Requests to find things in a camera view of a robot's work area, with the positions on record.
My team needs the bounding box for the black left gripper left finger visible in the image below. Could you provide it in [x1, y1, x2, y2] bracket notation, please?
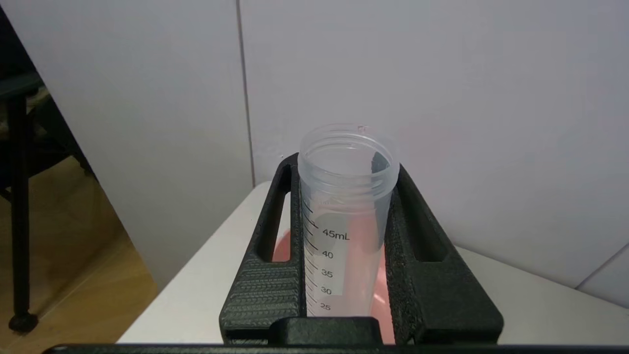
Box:
[220, 153, 303, 345]

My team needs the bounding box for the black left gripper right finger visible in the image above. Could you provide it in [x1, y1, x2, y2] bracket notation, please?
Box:
[383, 162, 504, 345]

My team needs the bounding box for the test tube with red pigment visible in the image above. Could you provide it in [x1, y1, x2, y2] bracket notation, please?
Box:
[297, 123, 400, 318]

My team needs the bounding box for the pink bowl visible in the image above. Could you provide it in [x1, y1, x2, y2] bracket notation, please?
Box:
[272, 216, 397, 345]

